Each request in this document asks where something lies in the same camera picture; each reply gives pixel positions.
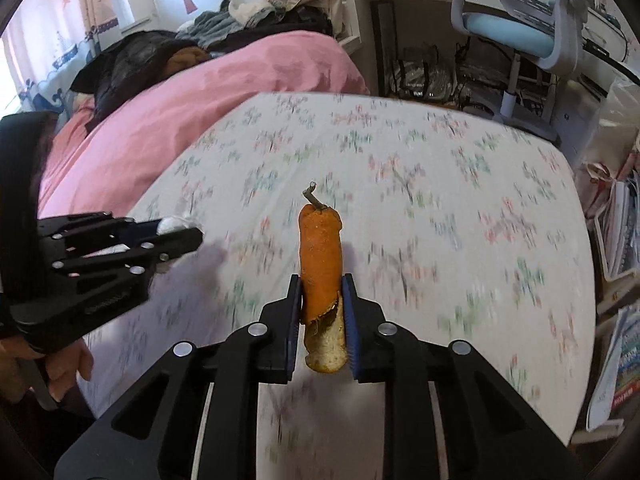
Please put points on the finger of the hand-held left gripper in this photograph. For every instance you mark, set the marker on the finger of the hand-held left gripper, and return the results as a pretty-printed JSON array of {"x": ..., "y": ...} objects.
[
  {"x": 90, "y": 230},
  {"x": 170, "y": 247}
]

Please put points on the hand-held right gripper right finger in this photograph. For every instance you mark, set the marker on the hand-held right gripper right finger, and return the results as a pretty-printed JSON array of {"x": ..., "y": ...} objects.
[{"x": 350, "y": 320}]

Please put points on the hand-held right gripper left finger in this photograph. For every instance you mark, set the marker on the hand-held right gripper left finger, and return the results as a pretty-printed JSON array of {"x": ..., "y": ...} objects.
[{"x": 296, "y": 320}]

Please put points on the orange peel with stem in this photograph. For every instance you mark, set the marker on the orange peel with stem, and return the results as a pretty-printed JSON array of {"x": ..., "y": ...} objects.
[{"x": 320, "y": 260}]

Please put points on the person's left hand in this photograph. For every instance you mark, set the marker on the person's left hand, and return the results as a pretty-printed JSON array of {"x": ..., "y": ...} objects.
[{"x": 65, "y": 365}]

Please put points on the pink blanket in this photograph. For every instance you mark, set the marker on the pink blanket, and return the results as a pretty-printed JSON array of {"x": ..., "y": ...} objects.
[{"x": 200, "y": 110}]

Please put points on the black jacket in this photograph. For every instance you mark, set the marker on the black jacket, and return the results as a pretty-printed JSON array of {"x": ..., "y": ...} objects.
[{"x": 125, "y": 65}]

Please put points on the brown plush cloth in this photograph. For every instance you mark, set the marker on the brown plush cloth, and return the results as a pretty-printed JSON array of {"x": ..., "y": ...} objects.
[{"x": 187, "y": 60}]

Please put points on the white printed curtain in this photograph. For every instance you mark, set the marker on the white printed curtain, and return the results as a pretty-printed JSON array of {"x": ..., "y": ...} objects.
[{"x": 60, "y": 25}]

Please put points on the pile of clothes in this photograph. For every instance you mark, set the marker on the pile of clothes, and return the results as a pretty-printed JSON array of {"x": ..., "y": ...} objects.
[{"x": 230, "y": 22}]

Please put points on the dark striped bag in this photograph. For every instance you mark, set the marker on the dark striped bag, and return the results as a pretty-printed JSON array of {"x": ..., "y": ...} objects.
[{"x": 425, "y": 77}]

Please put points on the stack of books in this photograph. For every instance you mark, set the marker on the stack of books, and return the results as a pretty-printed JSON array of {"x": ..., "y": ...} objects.
[{"x": 620, "y": 360}]

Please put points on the beige tote bag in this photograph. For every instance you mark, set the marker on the beige tote bag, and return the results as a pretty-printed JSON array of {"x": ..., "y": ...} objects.
[{"x": 597, "y": 190}]

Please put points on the white drawer cabinet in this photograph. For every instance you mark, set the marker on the white drawer cabinet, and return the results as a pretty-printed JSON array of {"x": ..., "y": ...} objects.
[{"x": 575, "y": 110}]

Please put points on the blue and grey office chair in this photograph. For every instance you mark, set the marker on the blue and grey office chair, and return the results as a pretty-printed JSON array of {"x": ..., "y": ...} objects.
[{"x": 505, "y": 30}]

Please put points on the clear plastic bag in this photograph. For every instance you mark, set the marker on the clear plastic bag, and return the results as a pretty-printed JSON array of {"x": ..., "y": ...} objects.
[{"x": 615, "y": 120}]

